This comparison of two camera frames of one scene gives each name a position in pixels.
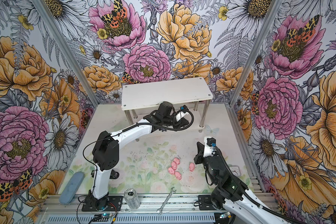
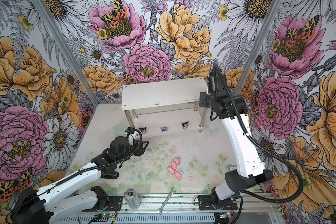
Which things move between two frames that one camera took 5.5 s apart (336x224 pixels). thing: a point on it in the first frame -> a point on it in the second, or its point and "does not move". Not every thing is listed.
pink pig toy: x=178 y=175 does not move
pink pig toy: x=176 y=161 does not move
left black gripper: x=180 y=122 -> x=140 y=150
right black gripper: x=200 y=154 -> x=202 y=96
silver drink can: x=132 y=198 does not move
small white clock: x=235 y=170 does not move
